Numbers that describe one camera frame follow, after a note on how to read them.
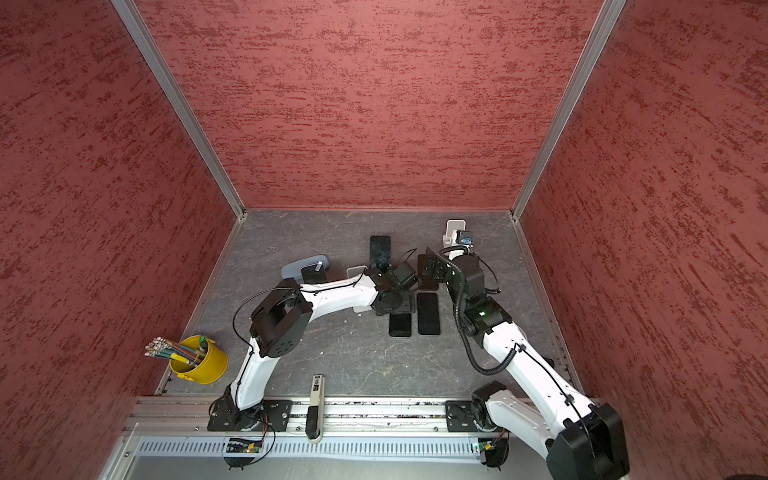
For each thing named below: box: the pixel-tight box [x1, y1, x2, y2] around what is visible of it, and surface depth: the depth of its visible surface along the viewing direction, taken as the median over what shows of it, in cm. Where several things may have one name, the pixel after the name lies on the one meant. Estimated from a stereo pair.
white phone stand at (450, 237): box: [442, 219, 466, 248], surface depth 105 cm
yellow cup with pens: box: [144, 335, 229, 385], surface depth 74 cm
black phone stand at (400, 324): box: [389, 312, 412, 337], surface depth 92 cm
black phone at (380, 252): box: [370, 235, 391, 274], surface depth 97 cm
